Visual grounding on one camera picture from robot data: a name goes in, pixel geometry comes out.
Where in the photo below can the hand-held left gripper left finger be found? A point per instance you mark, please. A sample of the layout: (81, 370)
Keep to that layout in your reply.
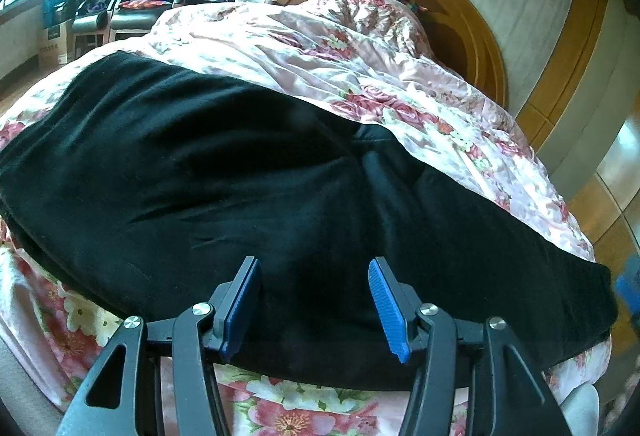
(240, 311)

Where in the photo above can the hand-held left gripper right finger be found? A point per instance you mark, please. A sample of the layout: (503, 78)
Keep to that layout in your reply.
(387, 311)

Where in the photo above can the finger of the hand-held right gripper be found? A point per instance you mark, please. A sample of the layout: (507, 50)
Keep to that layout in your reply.
(629, 286)

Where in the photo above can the black pants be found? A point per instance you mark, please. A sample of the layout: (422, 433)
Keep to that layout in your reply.
(225, 196)

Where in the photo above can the pink floral blanket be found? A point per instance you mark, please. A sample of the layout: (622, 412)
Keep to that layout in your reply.
(310, 51)

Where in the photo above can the wooden headboard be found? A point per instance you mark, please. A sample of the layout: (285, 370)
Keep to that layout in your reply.
(465, 31)

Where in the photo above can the cardboard box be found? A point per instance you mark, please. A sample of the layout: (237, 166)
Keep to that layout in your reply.
(56, 44)

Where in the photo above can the blue box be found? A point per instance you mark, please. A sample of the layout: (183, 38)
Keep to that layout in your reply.
(60, 11)

